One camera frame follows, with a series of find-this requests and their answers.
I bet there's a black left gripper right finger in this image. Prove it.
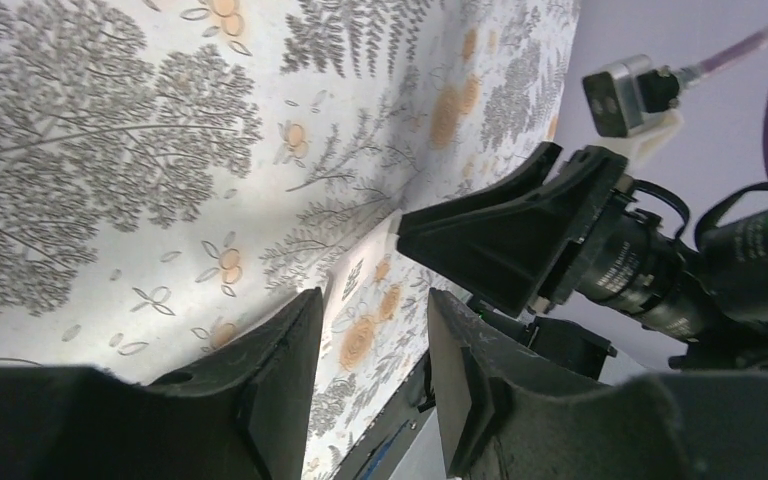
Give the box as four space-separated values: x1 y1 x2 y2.
427 289 768 479

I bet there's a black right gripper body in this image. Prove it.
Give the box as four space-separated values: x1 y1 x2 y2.
529 175 635 315

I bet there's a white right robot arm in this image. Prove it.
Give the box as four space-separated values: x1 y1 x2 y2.
397 142 768 370

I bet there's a floral patterned table mat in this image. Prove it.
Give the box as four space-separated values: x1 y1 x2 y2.
0 0 581 480

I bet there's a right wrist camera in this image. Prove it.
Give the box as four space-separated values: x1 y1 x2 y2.
582 55 684 168

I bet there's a white remote battery cover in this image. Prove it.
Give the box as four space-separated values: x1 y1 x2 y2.
324 209 403 318

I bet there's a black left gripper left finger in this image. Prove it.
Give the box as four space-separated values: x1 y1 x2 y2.
0 288 323 479

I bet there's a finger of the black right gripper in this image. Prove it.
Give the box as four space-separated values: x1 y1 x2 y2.
459 141 563 199
395 146 629 318

